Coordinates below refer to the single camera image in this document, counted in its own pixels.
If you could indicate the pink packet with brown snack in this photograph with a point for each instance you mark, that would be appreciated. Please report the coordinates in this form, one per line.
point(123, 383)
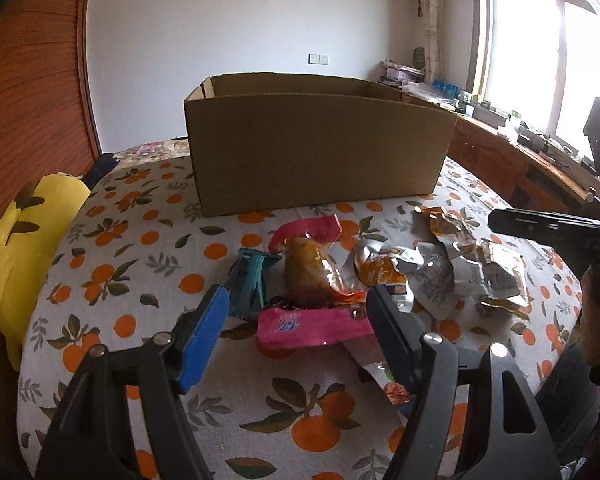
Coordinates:
point(307, 265)

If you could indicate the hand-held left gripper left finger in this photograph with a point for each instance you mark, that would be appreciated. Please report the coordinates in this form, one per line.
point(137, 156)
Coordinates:
point(205, 332)

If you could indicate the teal snack packet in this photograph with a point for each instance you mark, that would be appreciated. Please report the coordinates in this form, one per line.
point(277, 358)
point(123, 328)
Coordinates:
point(252, 282)

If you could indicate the floral blanket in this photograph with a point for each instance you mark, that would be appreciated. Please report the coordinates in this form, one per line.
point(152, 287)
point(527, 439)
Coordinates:
point(155, 149)

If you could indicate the red curtain tassel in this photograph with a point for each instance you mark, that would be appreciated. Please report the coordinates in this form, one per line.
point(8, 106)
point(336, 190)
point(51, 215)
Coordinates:
point(420, 7)

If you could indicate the silver and brown snack packet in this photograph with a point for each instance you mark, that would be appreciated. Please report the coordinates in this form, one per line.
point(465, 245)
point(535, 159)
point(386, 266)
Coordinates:
point(502, 272)

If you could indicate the wooden frame window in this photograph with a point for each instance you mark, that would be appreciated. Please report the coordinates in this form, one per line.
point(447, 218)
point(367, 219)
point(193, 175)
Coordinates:
point(540, 50)

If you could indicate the orange fruit print tablecloth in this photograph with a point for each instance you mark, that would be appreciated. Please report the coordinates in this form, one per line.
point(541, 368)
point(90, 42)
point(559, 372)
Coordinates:
point(130, 270)

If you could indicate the dark blue cloth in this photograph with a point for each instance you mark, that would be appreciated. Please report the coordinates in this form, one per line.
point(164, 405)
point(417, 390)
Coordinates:
point(99, 167)

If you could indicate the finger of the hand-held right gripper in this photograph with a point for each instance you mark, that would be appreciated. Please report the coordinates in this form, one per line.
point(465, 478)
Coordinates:
point(540, 224)

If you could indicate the orange and silver snack packet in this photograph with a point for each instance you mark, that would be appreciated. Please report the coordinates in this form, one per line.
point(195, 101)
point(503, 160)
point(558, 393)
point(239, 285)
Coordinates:
point(382, 267)
point(445, 227)

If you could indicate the yellow plush cushion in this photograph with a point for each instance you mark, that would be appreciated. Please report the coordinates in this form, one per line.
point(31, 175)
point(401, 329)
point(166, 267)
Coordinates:
point(25, 255)

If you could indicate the wooden desk with clutter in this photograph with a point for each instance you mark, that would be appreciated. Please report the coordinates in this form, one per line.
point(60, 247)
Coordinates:
point(510, 115)

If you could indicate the wooden slatted wardrobe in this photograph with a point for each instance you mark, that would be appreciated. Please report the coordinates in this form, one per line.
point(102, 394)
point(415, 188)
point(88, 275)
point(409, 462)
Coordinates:
point(30, 90)

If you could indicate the small gold snack packet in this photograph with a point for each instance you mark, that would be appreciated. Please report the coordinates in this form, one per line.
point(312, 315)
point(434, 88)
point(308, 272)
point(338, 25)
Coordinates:
point(505, 307)

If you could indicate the brown cardboard box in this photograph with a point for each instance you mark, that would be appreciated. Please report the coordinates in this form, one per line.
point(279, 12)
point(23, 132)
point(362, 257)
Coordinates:
point(320, 145)

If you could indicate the white wall switch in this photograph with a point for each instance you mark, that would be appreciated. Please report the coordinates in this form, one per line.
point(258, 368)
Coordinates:
point(318, 58)

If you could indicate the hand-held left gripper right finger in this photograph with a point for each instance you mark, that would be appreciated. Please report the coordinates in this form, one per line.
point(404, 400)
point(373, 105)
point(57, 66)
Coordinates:
point(391, 332)

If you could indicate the pile of purple boxes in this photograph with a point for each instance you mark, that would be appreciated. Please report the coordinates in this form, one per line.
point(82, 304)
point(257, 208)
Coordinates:
point(402, 74)

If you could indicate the patterned white curtain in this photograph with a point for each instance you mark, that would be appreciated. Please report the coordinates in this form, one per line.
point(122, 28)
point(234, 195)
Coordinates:
point(432, 15)

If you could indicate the wooden desk cabinet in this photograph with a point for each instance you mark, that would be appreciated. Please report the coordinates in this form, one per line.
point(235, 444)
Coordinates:
point(515, 160)

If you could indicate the person's dark clothing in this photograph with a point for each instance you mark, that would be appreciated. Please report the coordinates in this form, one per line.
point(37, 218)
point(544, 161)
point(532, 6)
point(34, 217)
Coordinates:
point(570, 405)

